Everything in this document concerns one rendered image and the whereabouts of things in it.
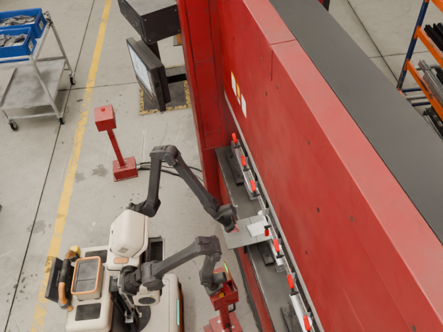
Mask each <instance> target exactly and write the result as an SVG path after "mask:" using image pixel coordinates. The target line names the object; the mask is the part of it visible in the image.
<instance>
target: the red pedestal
mask: <svg viewBox="0 0 443 332"><path fill-rule="evenodd" d="M94 119H95V124H96V126H97V129H98V132H101V131H105V130H106V131H107V133H108V136H109V139H110V141H111V144H112V146H113V149H114V151H115V155H116V156H117V160H114V161H112V162H113V181H114V182H117V181H121V180H126V179H131V178H135V177H138V171H137V168H136V161H135V158H134V156H132V157H126V158H123V156H122V153H121V150H120V148H119V145H118V143H117V139H116V137H115V134H114V131H113V129H114V128H117V126H116V119H115V112H114V110H113V106H112V104H111V105H104V106H101V107H95V108H94Z"/></svg>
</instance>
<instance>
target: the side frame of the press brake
mask: <svg viewBox="0 0 443 332"><path fill-rule="evenodd" d="M175 1H176V4H177V11H178V15H179V24H180V28H181V33H180V35H181V43H182V48H183V56H184V60H185V68H186V73H187V81H188V85H189V93H190V98H191V106H192V113H193V119H194V126H195V131H196V139H197V144H198V151H199V156H200V164H201V168H202V176H203V181H204V187H205V189H206V190H207V191H208V192H209V193H210V194H211V195H212V197H214V198H215V199H216V200H217V201H218V205H219V206H222V205H223V202H222V198H221V196H220V184H219V178H218V167H217V161H216V159H217V157H216V153H215V149H216V148H221V147H225V146H230V145H231V141H232V140H233V137H232V134H233V133H235V135H236V138H237V140H238V139H239V131H238V128H237V125H236V124H235V121H234V118H233V115H232V114H231V111H230V109H229V106H228V104H227V101H226V99H225V93H224V83H223V67H222V50H221V41H220V25H219V16H218V0H175Z"/></svg>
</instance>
